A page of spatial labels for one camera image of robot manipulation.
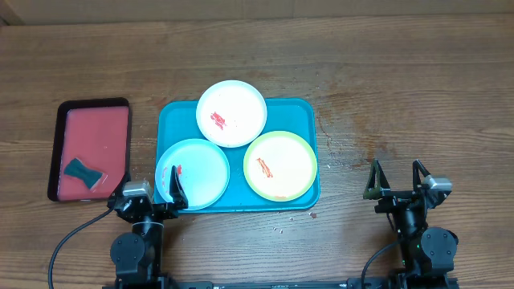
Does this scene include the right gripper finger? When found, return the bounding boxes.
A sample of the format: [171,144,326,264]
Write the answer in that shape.
[363,159,390,200]
[412,159,430,191]

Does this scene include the dark tray with red liquid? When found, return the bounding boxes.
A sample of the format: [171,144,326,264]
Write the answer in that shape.
[47,97,132,201]

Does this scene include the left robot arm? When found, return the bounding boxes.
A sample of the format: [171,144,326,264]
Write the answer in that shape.
[108,166,188,289]

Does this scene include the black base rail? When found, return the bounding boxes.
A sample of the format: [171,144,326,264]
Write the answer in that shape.
[102,276,459,289]

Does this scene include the white plate with red stain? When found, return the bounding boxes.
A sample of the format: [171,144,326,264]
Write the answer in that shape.
[196,80,267,148]

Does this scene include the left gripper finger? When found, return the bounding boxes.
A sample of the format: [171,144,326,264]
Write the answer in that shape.
[169,165,189,210]
[111,172,131,197]

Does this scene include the dark green sponge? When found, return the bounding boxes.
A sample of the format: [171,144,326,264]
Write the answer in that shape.
[63,158,104,190]

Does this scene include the light blue plate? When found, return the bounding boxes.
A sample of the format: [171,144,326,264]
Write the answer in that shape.
[155,139,230,210]

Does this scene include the teal plastic serving tray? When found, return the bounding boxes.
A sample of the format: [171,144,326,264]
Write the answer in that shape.
[156,98,320,214]

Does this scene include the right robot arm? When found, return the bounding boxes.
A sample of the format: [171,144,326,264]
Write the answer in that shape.
[358,159,459,288]

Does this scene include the green rimmed yellow plate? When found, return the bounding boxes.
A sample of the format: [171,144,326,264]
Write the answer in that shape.
[243,131,317,202]

